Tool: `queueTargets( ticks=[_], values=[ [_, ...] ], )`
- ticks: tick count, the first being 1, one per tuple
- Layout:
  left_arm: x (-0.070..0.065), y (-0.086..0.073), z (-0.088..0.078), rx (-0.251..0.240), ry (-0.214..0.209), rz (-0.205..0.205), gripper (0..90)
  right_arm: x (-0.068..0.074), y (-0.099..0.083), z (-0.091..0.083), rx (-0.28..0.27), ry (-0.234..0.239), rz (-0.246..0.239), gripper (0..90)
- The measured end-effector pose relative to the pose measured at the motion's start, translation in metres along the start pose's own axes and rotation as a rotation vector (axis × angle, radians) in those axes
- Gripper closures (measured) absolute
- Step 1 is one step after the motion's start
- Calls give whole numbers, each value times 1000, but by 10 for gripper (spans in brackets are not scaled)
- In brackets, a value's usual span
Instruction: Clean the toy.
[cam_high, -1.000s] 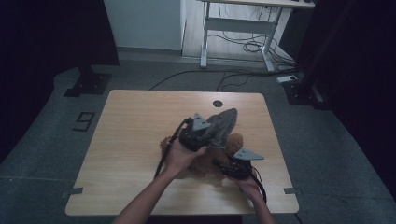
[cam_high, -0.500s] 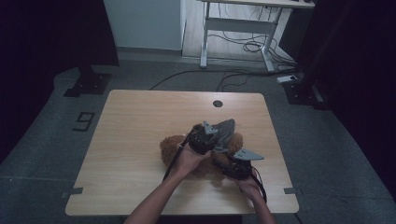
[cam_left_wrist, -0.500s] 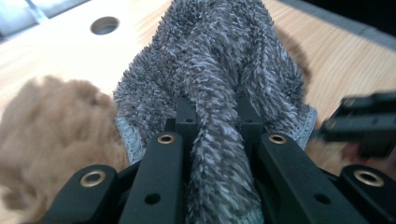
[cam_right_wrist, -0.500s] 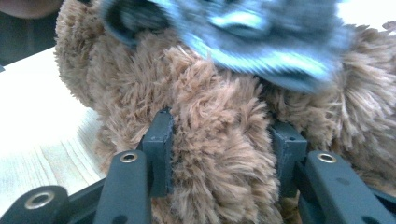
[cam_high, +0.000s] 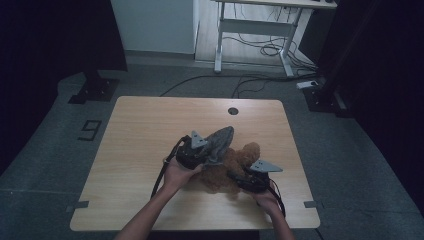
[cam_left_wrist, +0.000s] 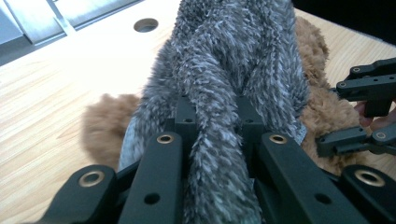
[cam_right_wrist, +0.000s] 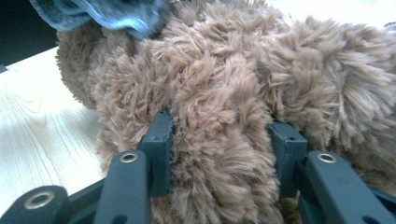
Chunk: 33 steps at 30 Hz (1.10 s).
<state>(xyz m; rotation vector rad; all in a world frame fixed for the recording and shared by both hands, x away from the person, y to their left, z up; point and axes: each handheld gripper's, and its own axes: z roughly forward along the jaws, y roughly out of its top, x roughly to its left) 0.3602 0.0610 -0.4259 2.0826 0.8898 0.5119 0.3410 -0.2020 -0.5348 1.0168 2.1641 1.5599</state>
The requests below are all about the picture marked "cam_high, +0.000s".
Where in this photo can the brown teddy bear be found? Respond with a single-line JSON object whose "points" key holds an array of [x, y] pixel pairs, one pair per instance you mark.
{"points": [[233, 164]]}

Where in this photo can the white desk frame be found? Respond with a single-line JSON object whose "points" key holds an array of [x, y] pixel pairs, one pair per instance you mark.
{"points": [[256, 26]]}

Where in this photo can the grey cloth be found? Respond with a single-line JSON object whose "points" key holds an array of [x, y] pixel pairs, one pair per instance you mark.
{"points": [[218, 143]]}

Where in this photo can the person's right hand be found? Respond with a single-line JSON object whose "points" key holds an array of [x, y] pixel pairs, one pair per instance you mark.
{"points": [[270, 203]]}

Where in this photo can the black stand base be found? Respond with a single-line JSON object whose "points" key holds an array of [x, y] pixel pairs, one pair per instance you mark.
{"points": [[96, 90], [321, 100]]}

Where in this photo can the white partition panel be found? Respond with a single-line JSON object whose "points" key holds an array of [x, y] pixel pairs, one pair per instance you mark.
{"points": [[153, 23]]}

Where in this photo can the grey tape strip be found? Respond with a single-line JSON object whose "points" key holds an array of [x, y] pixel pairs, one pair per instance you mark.
{"points": [[78, 205], [310, 204]]}

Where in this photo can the dark curtain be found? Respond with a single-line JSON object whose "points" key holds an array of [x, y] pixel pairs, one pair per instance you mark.
{"points": [[383, 66], [50, 40]]}

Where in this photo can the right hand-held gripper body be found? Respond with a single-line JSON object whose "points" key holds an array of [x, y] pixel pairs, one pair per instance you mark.
{"points": [[255, 183]]}

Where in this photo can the person's left hand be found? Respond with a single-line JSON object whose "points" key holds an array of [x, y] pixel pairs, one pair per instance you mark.
{"points": [[176, 176]]}

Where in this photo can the white power strip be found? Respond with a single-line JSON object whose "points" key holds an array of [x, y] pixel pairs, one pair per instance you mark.
{"points": [[307, 84]]}

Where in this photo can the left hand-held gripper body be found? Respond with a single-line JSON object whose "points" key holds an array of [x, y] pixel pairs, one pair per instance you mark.
{"points": [[190, 158]]}

